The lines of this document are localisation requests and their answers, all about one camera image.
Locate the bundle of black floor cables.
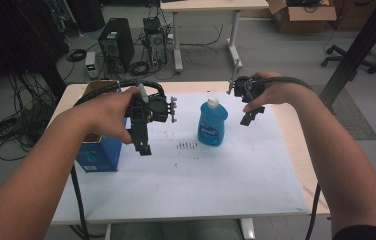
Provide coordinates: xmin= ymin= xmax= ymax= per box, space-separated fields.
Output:
xmin=0 ymin=73 xmax=60 ymax=163

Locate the blue cardboard box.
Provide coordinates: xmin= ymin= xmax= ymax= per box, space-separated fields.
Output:
xmin=74 ymin=79 xmax=129 ymax=173

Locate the black computer tower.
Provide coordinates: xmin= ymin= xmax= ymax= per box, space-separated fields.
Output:
xmin=97 ymin=18 xmax=136 ymax=73

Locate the black sleeve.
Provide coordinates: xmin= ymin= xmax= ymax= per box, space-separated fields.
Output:
xmin=331 ymin=224 xmax=376 ymax=240

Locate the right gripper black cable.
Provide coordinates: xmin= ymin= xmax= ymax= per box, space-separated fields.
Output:
xmin=259 ymin=76 xmax=322 ymax=240

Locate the black office chair base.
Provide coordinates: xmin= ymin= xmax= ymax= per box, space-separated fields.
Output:
xmin=320 ymin=44 xmax=376 ymax=75

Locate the coiled black cable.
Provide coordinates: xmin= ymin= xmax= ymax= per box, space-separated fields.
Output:
xmin=65 ymin=48 xmax=88 ymax=63
xmin=128 ymin=60 xmax=151 ymax=77

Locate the person's left hand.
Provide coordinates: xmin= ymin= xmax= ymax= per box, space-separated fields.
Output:
xmin=75 ymin=87 xmax=140 ymax=145

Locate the beige table with white legs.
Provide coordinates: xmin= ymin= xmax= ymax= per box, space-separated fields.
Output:
xmin=159 ymin=0 xmax=270 ymax=74

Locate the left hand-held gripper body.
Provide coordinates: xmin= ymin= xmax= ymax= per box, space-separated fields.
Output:
xmin=124 ymin=83 xmax=179 ymax=133

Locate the black metal post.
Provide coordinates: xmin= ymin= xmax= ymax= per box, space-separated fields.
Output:
xmin=319 ymin=0 xmax=376 ymax=113

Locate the open brown cardboard box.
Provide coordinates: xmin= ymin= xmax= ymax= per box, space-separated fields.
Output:
xmin=266 ymin=0 xmax=338 ymax=34

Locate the blue bottle with white cap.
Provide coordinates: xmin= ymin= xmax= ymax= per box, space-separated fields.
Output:
xmin=197 ymin=96 xmax=229 ymax=148

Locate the closed brown cardboard box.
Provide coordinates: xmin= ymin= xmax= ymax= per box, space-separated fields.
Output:
xmin=330 ymin=0 xmax=376 ymax=33

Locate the open computer tower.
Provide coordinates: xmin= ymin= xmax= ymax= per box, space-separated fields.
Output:
xmin=142 ymin=16 xmax=169 ymax=68

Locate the grey floor mat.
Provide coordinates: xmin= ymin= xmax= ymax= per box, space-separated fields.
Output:
xmin=310 ymin=84 xmax=376 ymax=141

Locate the light wooden table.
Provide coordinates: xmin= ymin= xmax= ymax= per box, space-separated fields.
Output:
xmin=49 ymin=80 xmax=331 ymax=240

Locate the person's right hand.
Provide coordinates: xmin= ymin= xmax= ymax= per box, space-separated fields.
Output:
xmin=242 ymin=70 xmax=305 ymax=114

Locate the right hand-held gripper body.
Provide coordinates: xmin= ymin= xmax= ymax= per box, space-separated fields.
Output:
xmin=228 ymin=75 xmax=266 ymax=104

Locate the small white power supply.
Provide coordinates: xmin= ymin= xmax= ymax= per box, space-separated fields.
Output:
xmin=84 ymin=51 xmax=100 ymax=80

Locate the white table mat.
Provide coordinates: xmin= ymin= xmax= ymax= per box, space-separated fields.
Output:
xmin=51 ymin=91 xmax=309 ymax=224

